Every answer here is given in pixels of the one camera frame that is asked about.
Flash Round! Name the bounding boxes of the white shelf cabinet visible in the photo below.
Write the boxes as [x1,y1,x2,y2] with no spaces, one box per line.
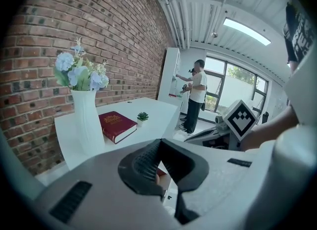
[158,47,183,106]

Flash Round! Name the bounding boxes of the black framed window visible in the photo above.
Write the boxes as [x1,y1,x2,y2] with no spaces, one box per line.
[204,57,269,115]

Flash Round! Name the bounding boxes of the rectangular ceiling light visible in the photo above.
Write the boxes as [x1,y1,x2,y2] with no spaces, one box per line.
[222,17,272,46]

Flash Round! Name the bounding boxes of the small green succulent plant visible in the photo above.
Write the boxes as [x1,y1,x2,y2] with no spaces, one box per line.
[136,112,150,127]

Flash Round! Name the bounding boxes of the pale blue flower bouquet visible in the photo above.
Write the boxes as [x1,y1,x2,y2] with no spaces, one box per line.
[53,37,110,92]

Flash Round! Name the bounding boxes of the dark red hardcover book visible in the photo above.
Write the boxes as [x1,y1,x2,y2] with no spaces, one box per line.
[98,111,138,145]

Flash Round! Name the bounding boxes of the white ceiling pipes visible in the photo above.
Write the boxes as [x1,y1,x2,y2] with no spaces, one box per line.
[160,0,191,50]

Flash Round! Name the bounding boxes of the person's right forearm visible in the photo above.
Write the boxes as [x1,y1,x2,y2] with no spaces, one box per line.
[241,105,299,152]

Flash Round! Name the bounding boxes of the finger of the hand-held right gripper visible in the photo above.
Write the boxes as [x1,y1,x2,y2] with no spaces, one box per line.
[184,127,230,146]

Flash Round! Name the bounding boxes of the white ribbed vase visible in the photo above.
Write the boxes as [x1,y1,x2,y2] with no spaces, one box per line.
[70,89,106,157]

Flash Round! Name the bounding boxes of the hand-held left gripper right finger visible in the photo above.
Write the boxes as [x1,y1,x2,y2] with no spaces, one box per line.
[160,138,260,228]

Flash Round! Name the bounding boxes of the white desk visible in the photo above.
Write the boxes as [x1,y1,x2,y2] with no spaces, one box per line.
[54,97,179,172]

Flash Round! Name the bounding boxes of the wooden drawer with white front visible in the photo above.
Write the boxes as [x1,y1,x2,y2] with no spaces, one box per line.
[156,161,179,209]

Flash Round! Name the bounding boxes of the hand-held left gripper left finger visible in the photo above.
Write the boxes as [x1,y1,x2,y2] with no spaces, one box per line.
[34,139,183,230]

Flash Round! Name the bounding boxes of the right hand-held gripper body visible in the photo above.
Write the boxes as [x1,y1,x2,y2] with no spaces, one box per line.
[214,99,258,152]

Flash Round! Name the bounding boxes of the person's light grey jeans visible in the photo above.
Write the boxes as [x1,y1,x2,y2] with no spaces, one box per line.
[247,50,317,230]

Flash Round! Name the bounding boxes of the person's black printed t-shirt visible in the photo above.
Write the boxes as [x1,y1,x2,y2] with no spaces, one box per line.
[283,2,313,63]

